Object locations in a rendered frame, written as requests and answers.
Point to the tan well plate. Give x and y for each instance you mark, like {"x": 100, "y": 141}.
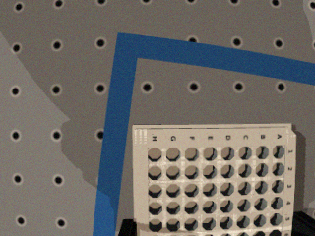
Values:
{"x": 196, "y": 182}

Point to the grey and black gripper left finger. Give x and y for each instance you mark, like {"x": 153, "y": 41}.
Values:
{"x": 128, "y": 228}

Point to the blue floor tape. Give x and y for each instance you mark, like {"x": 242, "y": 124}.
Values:
{"x": 130, "y": 47}

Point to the grey flat base plate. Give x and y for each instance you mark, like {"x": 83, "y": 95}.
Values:
{"x": 56, "y": 59}

